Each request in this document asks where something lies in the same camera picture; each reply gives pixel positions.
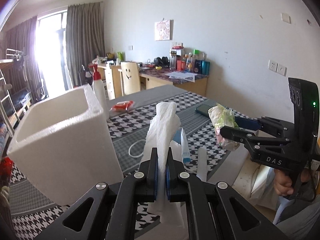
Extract white foam box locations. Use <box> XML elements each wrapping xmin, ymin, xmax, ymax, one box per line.
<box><xmin>7</xmin><ymin>84</ymin><xmax>124</xmax><ymax>205</ymax></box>

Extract person's leg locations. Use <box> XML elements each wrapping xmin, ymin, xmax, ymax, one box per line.
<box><xmin>275</xmin><ymin>200</ymin><xmax>320</xmax><ymax>240</ymax></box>

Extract person's right hand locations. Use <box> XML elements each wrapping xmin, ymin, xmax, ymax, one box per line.
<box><xmin>274</xmin><ymin>169</ymin><xmax>310</xmax><ymax>197</ymax></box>

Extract wooden chair with smiley face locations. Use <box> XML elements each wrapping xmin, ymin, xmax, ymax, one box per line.
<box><xmin>121</xmin><ymin>62</ymin><xmax>141</xmax><ymax>96</ymax></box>

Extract cartoon wall picture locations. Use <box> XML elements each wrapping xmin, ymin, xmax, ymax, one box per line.
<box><xmin>154</xmin><ymin>19</ymin><xmax>173</xmax><ymax>41</ymax></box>

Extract coiled rope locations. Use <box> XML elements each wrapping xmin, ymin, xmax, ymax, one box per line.
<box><xmin>0</xmin><ymin>185</ymin><xmax>10</xmax><ymax>205</ymax></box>

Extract patterned bedding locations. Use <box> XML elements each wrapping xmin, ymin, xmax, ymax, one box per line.
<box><xmin>237</xmin><ymin>159</ymin><xmax>285</xmax><ymax>227</ymax></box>

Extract white cable loop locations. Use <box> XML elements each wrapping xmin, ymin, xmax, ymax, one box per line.
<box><xmin>129</xmin><ymin>140</ymin><xmax>148</xmax><ymax>158</ymax></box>

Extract metal bunk bed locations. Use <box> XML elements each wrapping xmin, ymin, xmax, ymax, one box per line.
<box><xmin>0</xmin><ymin>47</ymin><xmax>33</xmax><ymax>135</ymax></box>

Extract black headphones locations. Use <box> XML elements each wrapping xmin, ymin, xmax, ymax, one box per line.
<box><xmin>154</xmin><ymin>57</ymin><xmax>169</xmax><ymax>68</ymax></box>

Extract papers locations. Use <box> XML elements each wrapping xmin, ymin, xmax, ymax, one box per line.
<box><xmin>169</xmin><ymin>71</ymin><xmax>197</xmax><ymax>82</ymax></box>

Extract red snack packet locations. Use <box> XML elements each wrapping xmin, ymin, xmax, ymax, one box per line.
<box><xmin>111</xmin><ymin>100</ymin><xmax>135</xmax><ymax>112</ymax></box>

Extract green wet wipes packet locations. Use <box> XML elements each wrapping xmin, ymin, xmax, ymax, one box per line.
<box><xmin>208</xmin><ymin>104</ymin><xmax>240</xmax><ymax>152</ymax></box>

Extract houndstooth tablecloth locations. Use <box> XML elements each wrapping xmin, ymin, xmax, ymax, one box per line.
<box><xmin>7</xmin><ymin>91</ymin><xmax>250</xmax><ymax>240</ymax></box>

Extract brown curtain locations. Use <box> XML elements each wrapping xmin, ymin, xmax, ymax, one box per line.
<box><xmin>66</xmin><ymin>2</ymin><xmax>106</xmax><ymax>90</ymax></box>
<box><xmin>5</xmin><ymin>16</ymin><xmax>38</xmax><ymax>88</ymax></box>

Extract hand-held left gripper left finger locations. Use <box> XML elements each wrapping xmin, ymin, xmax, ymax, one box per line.
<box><xmin>32</xmin><ymin>148</ymin><xmax>158</xmax><ymax>240</ymax></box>

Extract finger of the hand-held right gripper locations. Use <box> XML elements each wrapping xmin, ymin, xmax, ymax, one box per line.
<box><xmin>219</xmin><ymin>126</ymin><xmax>290</xmax><ymax>155</ymax></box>
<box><xmin>235</xmin><ymin>116</ymin><xmax>294</xmax><ymax>140</ymax></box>

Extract white pump bottle red cap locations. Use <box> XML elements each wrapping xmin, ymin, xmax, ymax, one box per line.
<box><xmin>92</xmin><ymin>65</ymin><xmax>110</xmax><ymax>120</ymax></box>

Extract red plastic bag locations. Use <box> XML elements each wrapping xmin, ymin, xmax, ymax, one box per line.
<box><xmin>0</xmin><ymin>159</ymin><xmax>14</xmax><ymax>178</ymax></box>

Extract wooden desk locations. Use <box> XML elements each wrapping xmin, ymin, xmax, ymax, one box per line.
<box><xmin>96</xmin><ymin>62</ymin><xmax>208</xmax><ymax>100</ymax></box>

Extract white plastic bag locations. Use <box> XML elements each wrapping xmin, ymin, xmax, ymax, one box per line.
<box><xmin>141</xmin><ymin>102</ymin><xmax>187</xmax><ymax>230</ymax></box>

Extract cluster of toiletry bottles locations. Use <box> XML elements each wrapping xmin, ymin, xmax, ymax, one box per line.
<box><xmin>176</xmin><ymin>49</ymin><xmax>210</xmax><ymax>75</ymax></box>

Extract black smartphone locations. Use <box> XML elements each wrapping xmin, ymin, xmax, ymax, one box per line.
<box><xmin>195</xmin><ymin>104</ymin><xmax>218</xmax><ymax>117</ymax></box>

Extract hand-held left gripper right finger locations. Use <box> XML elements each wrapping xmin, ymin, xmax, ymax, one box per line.
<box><xmin>165</xmin><ymin>147</ymin><xmax>290</xmax><ymax>240</ymax></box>

